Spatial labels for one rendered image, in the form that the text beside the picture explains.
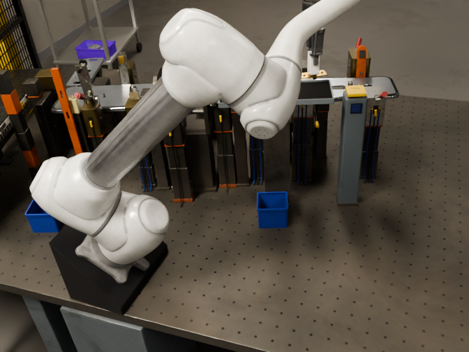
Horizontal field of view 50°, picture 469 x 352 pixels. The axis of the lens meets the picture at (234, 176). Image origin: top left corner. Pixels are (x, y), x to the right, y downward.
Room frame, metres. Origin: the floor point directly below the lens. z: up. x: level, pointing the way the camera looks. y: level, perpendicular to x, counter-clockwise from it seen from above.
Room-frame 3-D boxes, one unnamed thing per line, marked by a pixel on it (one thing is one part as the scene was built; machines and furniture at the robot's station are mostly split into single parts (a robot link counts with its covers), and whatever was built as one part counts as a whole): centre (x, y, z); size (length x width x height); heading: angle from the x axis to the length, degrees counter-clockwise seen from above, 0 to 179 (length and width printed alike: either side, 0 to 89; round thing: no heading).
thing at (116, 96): (1.85, 0.02, 1.00); 1.38 x 0.22 x 0.02; 85
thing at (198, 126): (1.65, 0.16, 0.94); 0.18 x 0.13 x 0.49; 85
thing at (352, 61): (1.99, -0.56, 0.88); 0.14 x 0.09 x 0.36; 175
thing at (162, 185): (1.65, 0.29, 0.91); 0.07 x 0.05 x 0.42; 175
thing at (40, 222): (1.46, 0.71, 0.74); 0.11 x 0.10 x 0.09; 85
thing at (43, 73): (2.04, 0.77, 0.88); 0.08 x 0.08 x 0.36; 85
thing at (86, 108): (1.71, 0.52, 0.87); 0.10 x 0.07 x 0.35; 175
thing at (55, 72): (1.74, 0.62, 0.95); 0.03 x 0.01 x 0.50; 85
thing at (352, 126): (1.46, -0.42, 0.92); 0.08 x 0.08 x 0.44; 85
